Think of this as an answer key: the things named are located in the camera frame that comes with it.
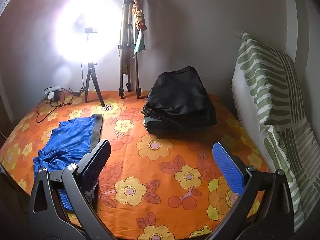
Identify power strip with cables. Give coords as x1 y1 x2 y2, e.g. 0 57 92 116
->
36 87 82 123

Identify orange yellow cloth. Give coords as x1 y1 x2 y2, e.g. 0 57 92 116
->
132 0 147 30

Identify green striped white pillow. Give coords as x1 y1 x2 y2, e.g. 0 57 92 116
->
232 32 320 233

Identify stack of dark folded clothes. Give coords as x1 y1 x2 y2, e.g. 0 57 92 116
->
142 66 217 133

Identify green cloth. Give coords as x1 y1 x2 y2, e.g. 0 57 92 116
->
134 30 146 55

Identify blue pants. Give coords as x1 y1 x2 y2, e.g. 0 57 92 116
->
32 114 103 212

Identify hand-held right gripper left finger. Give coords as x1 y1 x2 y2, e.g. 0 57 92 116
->
28 141 111 240

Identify white power strip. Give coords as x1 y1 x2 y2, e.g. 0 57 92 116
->
44 86 62 98

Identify tall folded tripod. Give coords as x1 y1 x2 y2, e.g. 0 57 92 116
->
117 0 142 99

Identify small black tripod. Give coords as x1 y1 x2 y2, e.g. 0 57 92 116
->
84 61 106 107

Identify black power adapter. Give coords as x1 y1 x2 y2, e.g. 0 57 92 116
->
49 90 62 103

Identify orange floral bedsheet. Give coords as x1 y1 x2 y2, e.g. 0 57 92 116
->
0 90 269 240

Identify ring light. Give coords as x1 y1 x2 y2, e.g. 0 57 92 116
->
51 0 123 64

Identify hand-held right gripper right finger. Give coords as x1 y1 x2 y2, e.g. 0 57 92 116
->
211 141 295 240

